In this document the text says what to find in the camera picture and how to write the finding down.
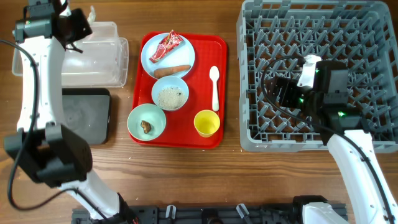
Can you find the clear plastic bin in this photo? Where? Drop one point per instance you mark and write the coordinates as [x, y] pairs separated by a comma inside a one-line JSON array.
[[102, 63]]

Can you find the black plastic tray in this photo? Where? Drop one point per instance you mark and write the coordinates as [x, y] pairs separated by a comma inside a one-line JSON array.
[[87, 113]]

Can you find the light blue rice bowl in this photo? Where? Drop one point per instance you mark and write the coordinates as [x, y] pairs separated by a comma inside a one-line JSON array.
[[170, 93]]

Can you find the red serving tray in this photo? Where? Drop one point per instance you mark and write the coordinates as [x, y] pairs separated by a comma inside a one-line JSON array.
[[210, 50]]

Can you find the grey dishwasher rack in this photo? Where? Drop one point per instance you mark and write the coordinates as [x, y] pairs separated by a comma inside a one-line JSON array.
[[272, 34]]

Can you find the green bowl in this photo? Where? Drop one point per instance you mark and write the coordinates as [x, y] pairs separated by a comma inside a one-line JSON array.
[[150, 113]]

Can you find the white tissue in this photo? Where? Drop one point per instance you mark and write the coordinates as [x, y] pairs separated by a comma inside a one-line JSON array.
[[92, 15]]

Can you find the brown food scrap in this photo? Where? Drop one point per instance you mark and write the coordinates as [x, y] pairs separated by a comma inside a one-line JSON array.
[[146, 126]]

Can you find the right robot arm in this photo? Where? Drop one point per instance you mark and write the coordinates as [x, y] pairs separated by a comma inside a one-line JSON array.
[[320, 99]]

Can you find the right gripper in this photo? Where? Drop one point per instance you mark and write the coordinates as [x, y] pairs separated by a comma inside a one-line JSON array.
[[289, 86]]

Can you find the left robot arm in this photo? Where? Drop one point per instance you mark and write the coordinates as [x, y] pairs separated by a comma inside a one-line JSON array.
[[43, 147]]

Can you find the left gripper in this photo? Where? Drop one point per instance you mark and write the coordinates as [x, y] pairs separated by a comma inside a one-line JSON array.
[[85, 28]]

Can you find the yellow cup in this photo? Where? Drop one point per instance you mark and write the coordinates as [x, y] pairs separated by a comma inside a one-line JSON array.
[[206, 123]]

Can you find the red snack wrapper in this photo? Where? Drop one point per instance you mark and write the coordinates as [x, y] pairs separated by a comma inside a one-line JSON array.
[[167, 44]]

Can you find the white plastic spoon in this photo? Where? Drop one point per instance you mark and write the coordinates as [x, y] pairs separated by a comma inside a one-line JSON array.
[[214, 76]]

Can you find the orange carrot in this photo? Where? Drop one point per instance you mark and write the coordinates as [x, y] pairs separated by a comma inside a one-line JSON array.
[[163, 72]]

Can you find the light blue plate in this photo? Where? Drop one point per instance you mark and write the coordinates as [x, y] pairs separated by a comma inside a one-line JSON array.
[[183, 54]]

